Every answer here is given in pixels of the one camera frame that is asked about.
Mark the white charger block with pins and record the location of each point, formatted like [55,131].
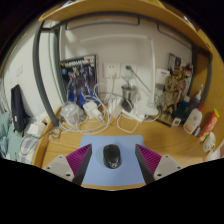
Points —
[90,109]

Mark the white power strip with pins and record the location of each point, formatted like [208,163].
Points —
[136,116]

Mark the black computer mouse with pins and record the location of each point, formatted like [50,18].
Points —
[112,156]

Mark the blue spray bottle white nozzle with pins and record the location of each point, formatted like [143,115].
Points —
[194,101]

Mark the clear round plastic jar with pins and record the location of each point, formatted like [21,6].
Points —
[70,113]

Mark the orange chips can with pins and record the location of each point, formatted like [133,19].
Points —
[209,125]

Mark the small white square clock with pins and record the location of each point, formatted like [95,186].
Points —
[176,121]

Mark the steel cup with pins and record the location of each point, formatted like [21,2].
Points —
[129,91]

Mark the tan robot model figure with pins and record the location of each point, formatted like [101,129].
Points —
[173,93]

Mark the white power adapter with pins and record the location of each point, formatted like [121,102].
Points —
[35,129]

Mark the wooden overhead shelf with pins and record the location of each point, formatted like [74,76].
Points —
[126,8]

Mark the blue mouse pad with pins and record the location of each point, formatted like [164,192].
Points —
[128,163]

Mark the teal checked cloth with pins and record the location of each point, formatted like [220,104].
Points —
[8,136]

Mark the white mug with black print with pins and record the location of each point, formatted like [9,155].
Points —
[209,142]

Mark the white wall socket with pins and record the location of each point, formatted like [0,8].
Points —
[130,72]
[111,70]

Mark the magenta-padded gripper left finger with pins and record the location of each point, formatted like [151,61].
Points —
[78,160]

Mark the robot model kit box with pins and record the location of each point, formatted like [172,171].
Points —
[78,81]

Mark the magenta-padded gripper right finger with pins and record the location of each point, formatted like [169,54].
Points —
[150,160]

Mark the white lotion bottle red pump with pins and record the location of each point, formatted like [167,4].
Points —
[193,121]

